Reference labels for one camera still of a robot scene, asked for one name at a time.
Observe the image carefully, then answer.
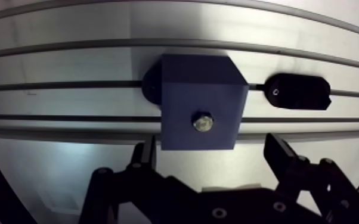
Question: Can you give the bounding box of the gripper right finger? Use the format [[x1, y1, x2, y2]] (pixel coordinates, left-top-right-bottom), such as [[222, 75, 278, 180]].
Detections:
[[262, 132, 359, 224]]

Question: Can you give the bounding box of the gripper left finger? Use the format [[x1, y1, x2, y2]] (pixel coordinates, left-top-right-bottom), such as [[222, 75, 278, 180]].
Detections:
[[78, 135, 200, 224]]

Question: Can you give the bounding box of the steel bolt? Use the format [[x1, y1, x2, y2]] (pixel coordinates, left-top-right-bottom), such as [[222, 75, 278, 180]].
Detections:
[[192, 111, 215, 133]]

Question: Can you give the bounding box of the black oval holder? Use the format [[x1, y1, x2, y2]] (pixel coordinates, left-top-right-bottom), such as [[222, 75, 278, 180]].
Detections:
[[264, 73, 333, 111]]

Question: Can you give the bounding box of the dark blue-grey block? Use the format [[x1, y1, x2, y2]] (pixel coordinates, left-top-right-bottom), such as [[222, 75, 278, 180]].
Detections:
[[141, 54, 250, 151]]

